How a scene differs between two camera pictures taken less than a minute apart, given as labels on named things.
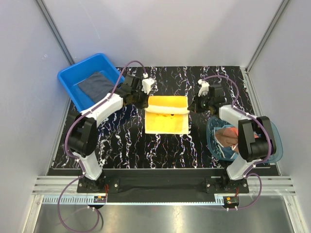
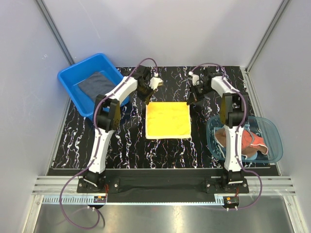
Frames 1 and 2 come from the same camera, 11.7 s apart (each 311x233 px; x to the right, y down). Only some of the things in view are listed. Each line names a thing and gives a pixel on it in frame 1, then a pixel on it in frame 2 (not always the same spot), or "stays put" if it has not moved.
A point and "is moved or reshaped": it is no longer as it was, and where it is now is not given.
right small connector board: (231, 200) stays put
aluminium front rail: (64, 191) stays put
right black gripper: (194, 107) to (193, 96)
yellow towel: (167, 114) is moved or reshaped
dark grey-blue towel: (97, 84) stays put
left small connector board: (99, 199) stays put
